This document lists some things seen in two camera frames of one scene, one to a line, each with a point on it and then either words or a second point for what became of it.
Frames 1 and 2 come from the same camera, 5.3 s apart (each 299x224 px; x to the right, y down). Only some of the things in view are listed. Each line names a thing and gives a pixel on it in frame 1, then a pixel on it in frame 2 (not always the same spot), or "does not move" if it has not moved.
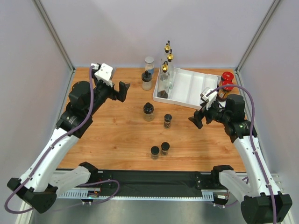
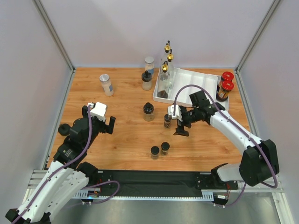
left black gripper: (120, 95) → (107, 128)
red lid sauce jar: (227, 76) does not move
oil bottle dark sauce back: (163, 81) does not move
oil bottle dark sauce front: (167, 47) does not move
